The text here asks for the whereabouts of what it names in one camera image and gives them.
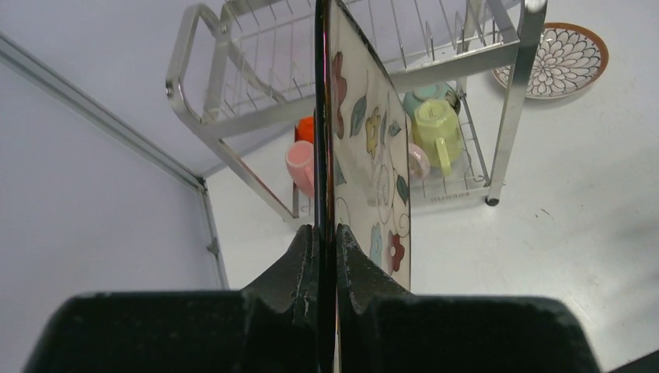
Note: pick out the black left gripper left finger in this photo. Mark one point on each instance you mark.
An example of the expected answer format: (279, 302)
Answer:
(270, 325)

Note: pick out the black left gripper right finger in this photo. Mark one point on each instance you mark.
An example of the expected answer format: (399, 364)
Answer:
(385, 328)

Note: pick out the square flower pattern plate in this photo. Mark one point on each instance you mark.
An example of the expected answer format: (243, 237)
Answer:
(361, 150)

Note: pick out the translucent pink glass mug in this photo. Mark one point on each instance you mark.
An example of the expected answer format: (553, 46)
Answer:
(418, 161)

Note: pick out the pink ceramic mug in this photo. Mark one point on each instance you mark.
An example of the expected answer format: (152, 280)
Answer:
(299, 160)

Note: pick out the orange plastic bowl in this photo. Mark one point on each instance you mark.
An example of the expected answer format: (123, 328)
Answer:
(304, 130)

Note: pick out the pale yellow ceramic mug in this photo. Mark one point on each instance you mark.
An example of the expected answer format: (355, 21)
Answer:
(437, 132)

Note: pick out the mint green ceramic bowl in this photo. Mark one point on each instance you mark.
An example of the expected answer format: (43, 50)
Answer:
(443, 91)

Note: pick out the stainless steel dish rack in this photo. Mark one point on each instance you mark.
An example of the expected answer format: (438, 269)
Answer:
(255, 64)

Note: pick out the round floral pattern plate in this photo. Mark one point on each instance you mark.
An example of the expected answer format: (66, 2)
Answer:
(569, 58)

